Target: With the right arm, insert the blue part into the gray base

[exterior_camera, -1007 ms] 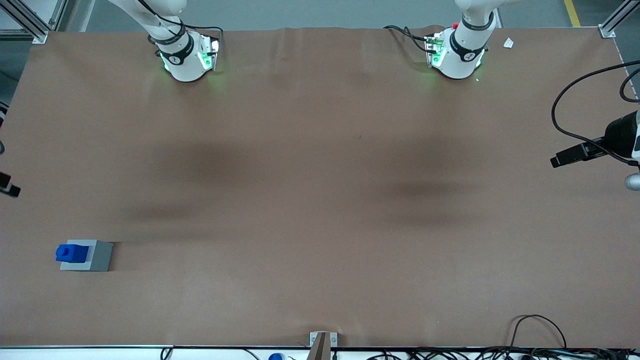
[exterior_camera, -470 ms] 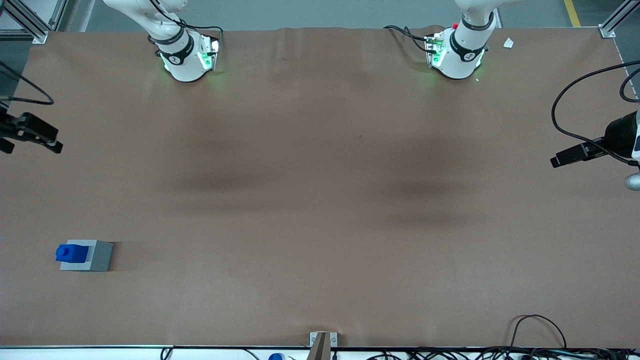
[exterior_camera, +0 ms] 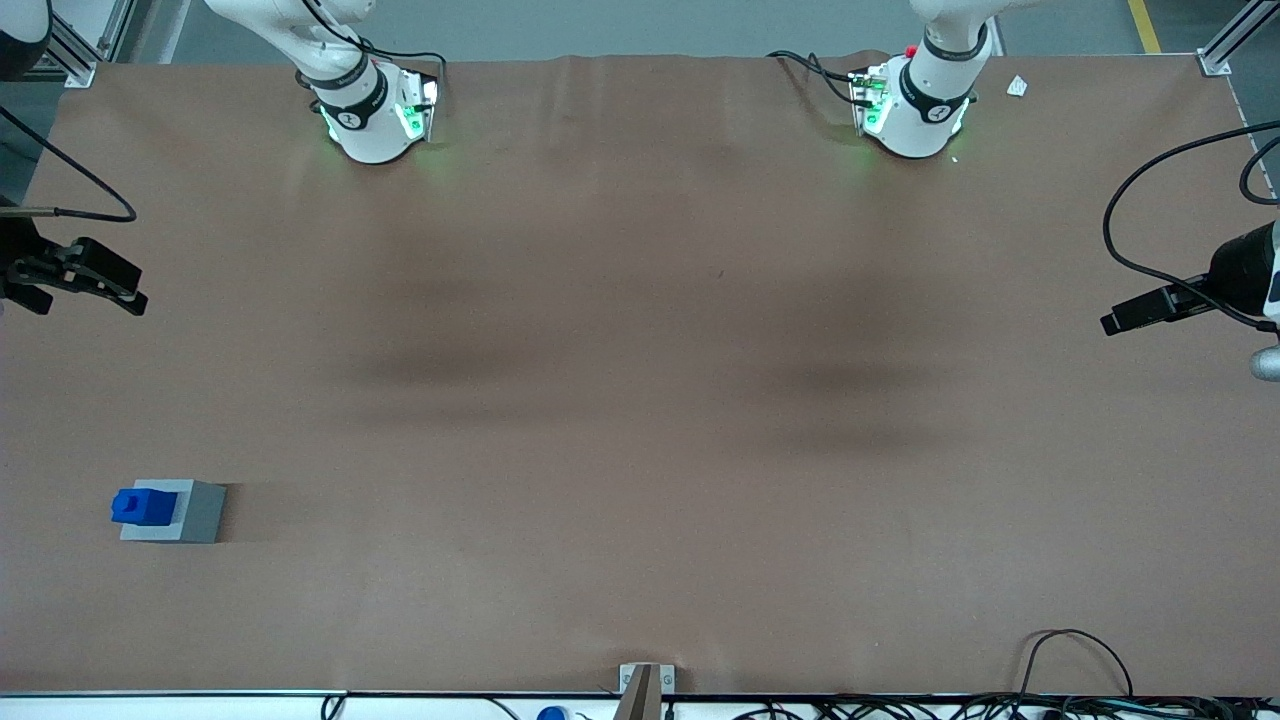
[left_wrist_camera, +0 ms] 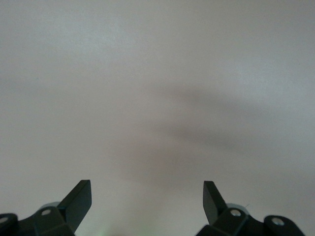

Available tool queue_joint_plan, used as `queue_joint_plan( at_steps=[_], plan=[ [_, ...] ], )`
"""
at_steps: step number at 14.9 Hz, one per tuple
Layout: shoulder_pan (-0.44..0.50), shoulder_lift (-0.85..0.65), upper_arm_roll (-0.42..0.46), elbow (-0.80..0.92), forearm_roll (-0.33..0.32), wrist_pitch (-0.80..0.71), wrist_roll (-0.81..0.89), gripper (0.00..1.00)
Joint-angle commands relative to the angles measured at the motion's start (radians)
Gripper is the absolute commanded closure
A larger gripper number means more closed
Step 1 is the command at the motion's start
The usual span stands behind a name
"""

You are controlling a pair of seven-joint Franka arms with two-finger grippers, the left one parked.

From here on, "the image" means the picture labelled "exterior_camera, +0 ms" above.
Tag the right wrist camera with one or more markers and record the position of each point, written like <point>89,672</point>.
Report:
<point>25,300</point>

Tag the brown table mat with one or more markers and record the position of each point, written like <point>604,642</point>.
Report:
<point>640,450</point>

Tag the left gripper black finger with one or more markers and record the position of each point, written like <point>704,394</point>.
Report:
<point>1140,312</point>
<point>1195,295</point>

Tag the white paper scrap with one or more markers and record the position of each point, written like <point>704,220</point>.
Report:
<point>1017,87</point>

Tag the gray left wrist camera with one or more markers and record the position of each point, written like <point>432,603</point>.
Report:
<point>1266,364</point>

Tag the aluminium frame profile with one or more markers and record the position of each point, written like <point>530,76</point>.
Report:
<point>72,50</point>
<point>1225,45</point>

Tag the blue plastic insert part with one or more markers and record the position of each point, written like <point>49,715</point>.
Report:
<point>145,507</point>

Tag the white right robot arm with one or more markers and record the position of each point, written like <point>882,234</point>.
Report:
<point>370,125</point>

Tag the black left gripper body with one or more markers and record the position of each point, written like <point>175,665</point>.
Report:
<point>1238,270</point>

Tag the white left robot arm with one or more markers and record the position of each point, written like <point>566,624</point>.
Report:
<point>925,120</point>

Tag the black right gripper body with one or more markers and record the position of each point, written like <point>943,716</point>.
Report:
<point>14,257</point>

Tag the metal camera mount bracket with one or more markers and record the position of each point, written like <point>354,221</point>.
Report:
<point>640,690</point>

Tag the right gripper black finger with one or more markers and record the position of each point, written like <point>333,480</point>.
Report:
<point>108,268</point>
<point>132,303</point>

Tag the gray square base block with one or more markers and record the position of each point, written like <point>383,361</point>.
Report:
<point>200,515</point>

